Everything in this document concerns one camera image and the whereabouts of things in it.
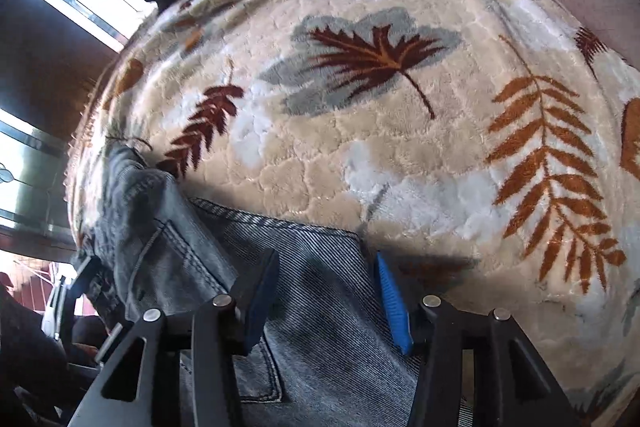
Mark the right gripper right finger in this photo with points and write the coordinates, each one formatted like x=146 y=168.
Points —
x=513 y=385

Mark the beige leaf pattern blanket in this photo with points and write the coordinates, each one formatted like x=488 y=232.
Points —
x=489 y=147

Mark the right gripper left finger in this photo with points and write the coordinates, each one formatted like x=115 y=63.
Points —
x=138 y=383

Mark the grey denim pants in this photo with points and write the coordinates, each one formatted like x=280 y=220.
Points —
x=325 y=358

